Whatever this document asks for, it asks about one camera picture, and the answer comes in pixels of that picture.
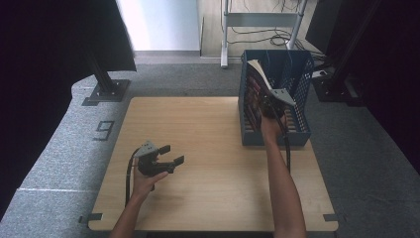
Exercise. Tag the person's right hand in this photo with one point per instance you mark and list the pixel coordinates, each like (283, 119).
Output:
(272, 130)

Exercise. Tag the white metal stand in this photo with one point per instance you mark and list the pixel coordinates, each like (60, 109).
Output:
(261, 19)

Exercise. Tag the black post with base plate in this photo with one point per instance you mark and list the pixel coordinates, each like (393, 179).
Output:
(333, 89)
(107, 91)

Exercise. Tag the dark curtain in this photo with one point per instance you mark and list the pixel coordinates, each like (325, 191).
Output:
(396, 82)
(43, 82)

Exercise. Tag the purple magazine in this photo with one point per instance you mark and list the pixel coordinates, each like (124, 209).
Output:
(256, 89)

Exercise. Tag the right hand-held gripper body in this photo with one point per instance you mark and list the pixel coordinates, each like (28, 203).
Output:
(274, 107)

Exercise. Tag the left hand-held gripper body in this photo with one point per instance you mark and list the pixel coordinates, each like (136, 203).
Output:
(148, 163)

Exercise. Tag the person's left hand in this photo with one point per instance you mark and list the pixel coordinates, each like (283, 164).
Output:
(143, 185)

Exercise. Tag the grey tape strip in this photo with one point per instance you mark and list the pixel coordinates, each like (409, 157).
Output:
(332, 217)
(92, 217)

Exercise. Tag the white power strip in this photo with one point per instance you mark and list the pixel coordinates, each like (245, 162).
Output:
(319, 73)

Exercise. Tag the blue file rack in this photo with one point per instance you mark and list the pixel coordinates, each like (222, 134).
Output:
(300, 92)

